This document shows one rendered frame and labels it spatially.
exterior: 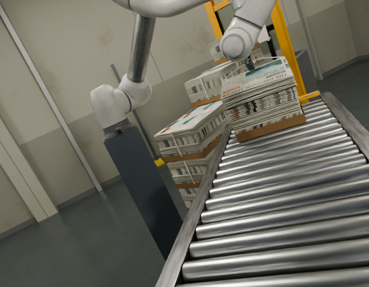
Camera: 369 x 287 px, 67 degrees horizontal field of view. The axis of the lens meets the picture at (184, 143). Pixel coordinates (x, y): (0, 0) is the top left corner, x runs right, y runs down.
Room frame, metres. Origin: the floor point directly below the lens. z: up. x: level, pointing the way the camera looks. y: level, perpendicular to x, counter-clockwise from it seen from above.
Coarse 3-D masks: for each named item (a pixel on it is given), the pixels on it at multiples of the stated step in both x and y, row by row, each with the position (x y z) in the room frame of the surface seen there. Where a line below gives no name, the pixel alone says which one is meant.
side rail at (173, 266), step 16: (224, 128) 1.47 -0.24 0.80; (224, 144) 1.21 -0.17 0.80; (208, 176) 0.94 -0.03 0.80; (208, 192) 0.82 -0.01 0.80; (192, 208) 0.76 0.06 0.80; (192, 224) 0.68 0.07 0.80; (176, 240) 0.64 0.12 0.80; (192, 240) 0.62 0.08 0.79; (176, 256) 0.58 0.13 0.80; (176, 272) 0.52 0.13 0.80
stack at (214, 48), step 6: (216, 42) 2.77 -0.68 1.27; (210, 48) 2.83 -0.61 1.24; (216, 48) 2.78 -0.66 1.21; (258, 48) 2.75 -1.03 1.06; (216, 54) 2.80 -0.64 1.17; (252, 54) 2.62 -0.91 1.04; (258, 54) 2.71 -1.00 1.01; (216, 60) 2.81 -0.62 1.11; (258, 60) 2.68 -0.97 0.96; (264, 60) 2.79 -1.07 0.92; (258, 66) 2.65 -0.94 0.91
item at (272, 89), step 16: (272, 64) 1.16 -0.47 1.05; (288, 64) 1.08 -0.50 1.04; (240, 80) 1.17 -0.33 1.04; (256, 80) 1.09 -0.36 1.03; (272, 80) 1.03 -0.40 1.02; (288, 80) 1.01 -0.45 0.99; (224, 96) 1.11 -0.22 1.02; (240, 96) 1.08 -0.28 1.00; (256, 96) 1.06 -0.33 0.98; (272, 96) 1.05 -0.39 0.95; (288, 96) 1.04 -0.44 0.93; (240, 112) 1.11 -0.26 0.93; (256, 112) 1.10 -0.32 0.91; (272, 112) 1.08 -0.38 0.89; (288, 112) 1.06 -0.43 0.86; (240, 128) 1.14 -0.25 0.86
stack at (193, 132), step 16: (192, 112) 2.22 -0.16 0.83; (208, 112) 1.97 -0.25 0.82; (224, 112) 2.05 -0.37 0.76; (176, 128) 1.89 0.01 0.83; (192, 128) 1.73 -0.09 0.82; (208, 128) 1.84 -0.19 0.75; (160, 144) 1.97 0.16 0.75; (176, 144) 1.85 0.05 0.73; (192, 144) 1.76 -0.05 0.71; (208, 144) 1.80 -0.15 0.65; (192, 160) 1.80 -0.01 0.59; (208, 160) 1.74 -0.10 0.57; (176, 176) 1.94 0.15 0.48; (192, 176) 1.84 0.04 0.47; (192, 192) 1.90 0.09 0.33
